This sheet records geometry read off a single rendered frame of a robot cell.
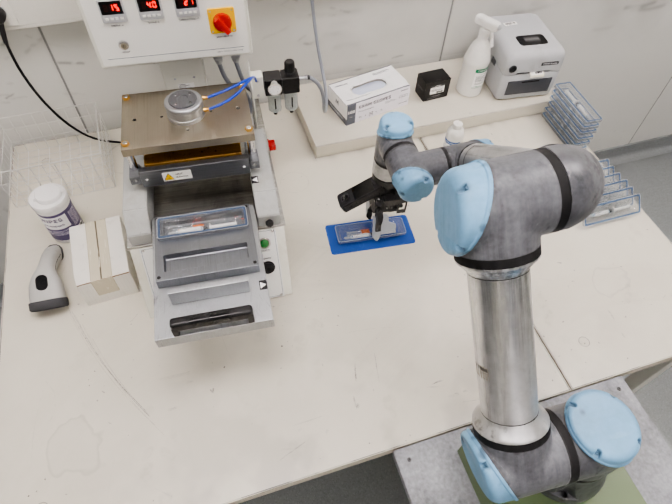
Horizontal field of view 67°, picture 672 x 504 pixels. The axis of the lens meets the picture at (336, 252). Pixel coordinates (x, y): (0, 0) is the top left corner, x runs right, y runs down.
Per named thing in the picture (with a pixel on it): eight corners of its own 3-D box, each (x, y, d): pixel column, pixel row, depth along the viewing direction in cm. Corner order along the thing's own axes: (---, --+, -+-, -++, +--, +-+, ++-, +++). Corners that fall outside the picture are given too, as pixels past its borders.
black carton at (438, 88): (414, 91, 168) (417, 72, 162) (438, 85, 170) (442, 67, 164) (422, 102, 164) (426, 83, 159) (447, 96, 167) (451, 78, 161)
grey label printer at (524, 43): (468, 59, 179) (481, 12, 165) (521, 54, 182) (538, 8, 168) (495, 104, 165) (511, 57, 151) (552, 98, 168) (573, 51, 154)
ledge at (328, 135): (290, 97, 171) (290, 86, 167) (512, 59, 188) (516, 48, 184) (316, 158, 154) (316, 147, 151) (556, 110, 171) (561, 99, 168)
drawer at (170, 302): (156, 229, 114) (146, 206, 107) (255, 215, 117) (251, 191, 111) (159, 349, 97) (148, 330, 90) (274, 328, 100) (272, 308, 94)
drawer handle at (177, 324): (173, 327, 95) (168, 317, 92) (253, 313, 98) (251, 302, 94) (173, 337, 94) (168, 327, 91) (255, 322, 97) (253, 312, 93)
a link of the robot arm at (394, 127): (385, 136, 104) (373, 110, 108) (379, 175, 112) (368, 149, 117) (422, 131, 105) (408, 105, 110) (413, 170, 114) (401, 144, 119)
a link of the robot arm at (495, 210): (581, 501, 79) (571, 151, 62) (491, 528, 78) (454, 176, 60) (539, 450, 90) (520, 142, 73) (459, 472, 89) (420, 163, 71)
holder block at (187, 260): (156, 224, 110) (153, 216, 108) (250, 210, 113) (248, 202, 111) (158, 288, 100) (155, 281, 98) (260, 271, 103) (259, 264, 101)
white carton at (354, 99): (327, 103, 162) (327, 84, 156) (387, 83, 170) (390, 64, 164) (346, 126, 156) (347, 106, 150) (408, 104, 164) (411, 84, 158)
